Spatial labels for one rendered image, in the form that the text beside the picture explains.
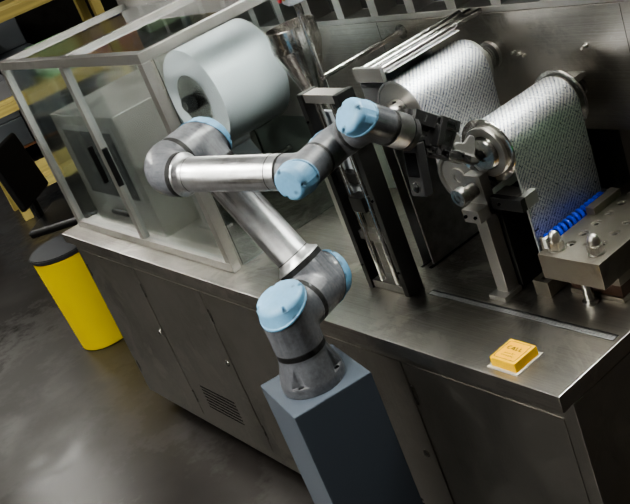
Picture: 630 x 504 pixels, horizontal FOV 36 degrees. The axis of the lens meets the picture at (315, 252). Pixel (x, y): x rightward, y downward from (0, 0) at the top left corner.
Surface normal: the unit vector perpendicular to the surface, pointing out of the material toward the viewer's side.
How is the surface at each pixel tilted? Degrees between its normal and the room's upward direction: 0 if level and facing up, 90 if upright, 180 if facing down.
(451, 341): 0
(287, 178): 90
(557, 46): 90
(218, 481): 0
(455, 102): 92
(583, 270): 90
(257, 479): 0
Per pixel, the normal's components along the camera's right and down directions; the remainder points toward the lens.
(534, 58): -0.73, 0.51
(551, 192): 0.58, 0.14
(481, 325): -0.34, -0.85
